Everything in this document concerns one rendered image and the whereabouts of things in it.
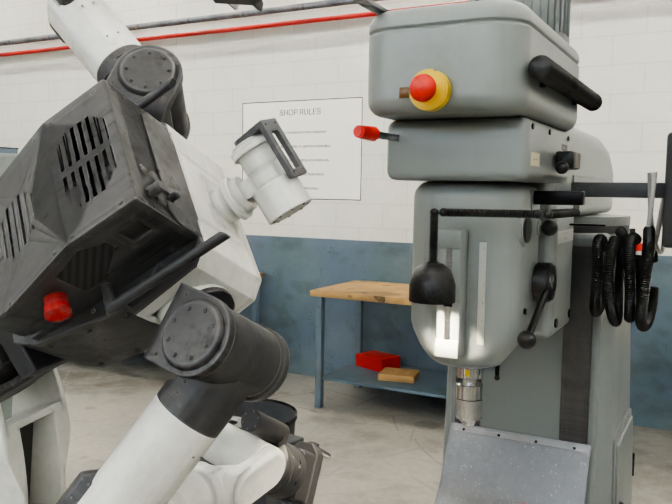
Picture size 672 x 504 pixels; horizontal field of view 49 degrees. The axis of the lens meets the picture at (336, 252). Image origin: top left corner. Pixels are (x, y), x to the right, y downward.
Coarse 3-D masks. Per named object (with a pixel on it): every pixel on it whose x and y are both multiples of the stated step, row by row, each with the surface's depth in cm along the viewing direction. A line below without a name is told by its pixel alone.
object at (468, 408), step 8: (456, 392) 133; (464, 392) 131; (472, 392) 131; (480, 392) 132; (456, 400) 133; (464, 400) 131; (472, 400) 131; (480, 400) 132; (456, 408) 133; (464, 408) 132; (472, 408) 131; (480, 408) 132; (456, 416) 133; (464, 416) 132; (472, 416) 131; (480, 416) 132
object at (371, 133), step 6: (360, 126) 111; (366, 126) 112; (372, 126) 114; (354, 132) 111; (360, 132) 111; (366, 132) 111; (372, 132) 113; (378, 132) 115; (384, 132) 119; (360, 138) 112; (366, 138) 113; (372, 138) 114; (378, 138) 117; (384, 138) 119; (390, 138) 120; (396, 138) 122
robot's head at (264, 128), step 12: (264, 120) 98; (276, 120) 100; (252, 132) 98; (264, 132) 97; (276, 132) 99; (240, 144) 98; (276, 144) 97; (288, 144) 99; (276, 156) 97; (288, 156) 99; (288, 168) 96; (300, 168) 99
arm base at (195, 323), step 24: (192, 288) 85; (168, 312) 86; (192, 312) 83; (216, 312) 82; (168, 336) 83; (192, 336) 82; (216, 336) 81; (168, 360) 82; (192, 360) 81; (216, 360) 80; (288, 360) 92
